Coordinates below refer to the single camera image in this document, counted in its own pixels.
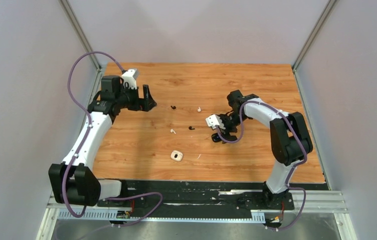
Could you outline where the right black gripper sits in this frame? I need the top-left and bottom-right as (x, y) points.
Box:
(216, 112), (249, 144)

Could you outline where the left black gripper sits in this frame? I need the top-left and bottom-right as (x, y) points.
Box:
(115, 84), (157, 112)

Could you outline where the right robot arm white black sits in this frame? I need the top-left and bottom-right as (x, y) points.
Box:
(205, 90), (313, 209)

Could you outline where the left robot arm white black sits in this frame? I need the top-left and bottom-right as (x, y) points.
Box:
(48, 75), (157, 207)

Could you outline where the white open charging case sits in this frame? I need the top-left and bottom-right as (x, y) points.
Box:
(170, 150), (184, 162)

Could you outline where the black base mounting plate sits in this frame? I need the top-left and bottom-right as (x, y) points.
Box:
(97, 179), (329, 220)

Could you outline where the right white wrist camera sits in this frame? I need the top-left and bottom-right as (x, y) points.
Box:
(205, 114), (226, 130)

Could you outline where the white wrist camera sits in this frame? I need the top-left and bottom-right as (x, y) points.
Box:
(205, 114), (226, 130)
(121, 68), (139, 90)

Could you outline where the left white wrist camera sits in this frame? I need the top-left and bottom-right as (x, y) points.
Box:
(121, 68), (139, 90)

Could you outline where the right corner aluminium post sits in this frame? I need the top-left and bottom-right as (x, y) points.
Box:
(291, 0), (339, 73)

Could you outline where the corner aluminium post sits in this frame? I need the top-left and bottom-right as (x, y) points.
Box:
(291, 0), (339, 73)
(58, 0), (94, 53)

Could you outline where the left corner aluminium post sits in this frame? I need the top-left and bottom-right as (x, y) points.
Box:
(58, 0), (94, 53)

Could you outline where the aluminium rail frame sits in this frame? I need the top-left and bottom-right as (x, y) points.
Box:
(35, 190), (358, 240)

